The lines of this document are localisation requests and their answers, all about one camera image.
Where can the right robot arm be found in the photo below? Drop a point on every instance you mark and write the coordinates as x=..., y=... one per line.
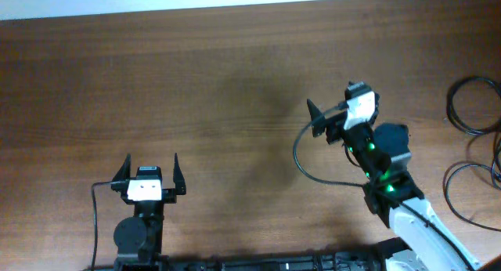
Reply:
x=422, y=240

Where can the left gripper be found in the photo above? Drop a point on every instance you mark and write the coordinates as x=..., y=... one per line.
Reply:
x=169, y=196

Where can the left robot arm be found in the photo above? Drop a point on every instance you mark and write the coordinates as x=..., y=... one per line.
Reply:
x=139, y=238

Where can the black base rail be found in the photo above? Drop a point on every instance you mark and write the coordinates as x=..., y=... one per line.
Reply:
x=274, y=261

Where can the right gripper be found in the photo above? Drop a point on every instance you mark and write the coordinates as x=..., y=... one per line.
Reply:
x=337, y=124

